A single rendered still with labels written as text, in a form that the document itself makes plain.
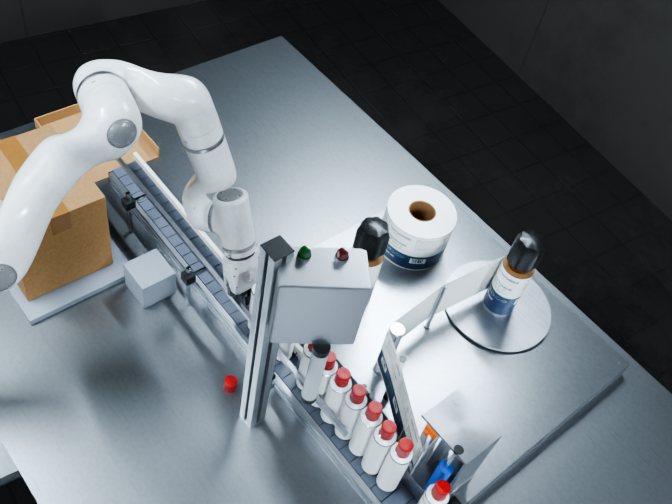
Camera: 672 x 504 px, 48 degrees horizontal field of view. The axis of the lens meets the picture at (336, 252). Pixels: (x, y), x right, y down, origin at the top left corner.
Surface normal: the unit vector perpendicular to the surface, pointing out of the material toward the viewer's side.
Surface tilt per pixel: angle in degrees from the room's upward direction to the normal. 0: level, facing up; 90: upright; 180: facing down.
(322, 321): 90
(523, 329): 0
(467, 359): 0
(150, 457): 0
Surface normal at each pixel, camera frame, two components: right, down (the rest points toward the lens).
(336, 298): 0.07, 0.78
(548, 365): 0.15, -0.62
